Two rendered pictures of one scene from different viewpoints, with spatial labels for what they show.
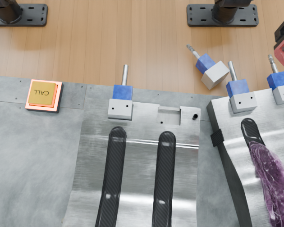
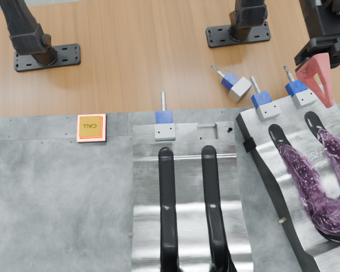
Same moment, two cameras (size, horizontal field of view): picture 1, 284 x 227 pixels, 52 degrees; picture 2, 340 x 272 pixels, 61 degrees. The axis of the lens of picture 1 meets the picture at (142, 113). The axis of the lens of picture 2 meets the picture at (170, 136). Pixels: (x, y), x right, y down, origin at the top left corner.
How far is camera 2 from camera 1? 11 cm
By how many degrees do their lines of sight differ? 3
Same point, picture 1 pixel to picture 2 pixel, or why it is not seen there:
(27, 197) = (93, 219)
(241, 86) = (265, 97)
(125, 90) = (166, 115)
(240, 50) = (258, 64)
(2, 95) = (53, 133)
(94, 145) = (147, 166)
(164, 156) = (208, 167)
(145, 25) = (171, 52)
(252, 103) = (276, 110)
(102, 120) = (150, 143)
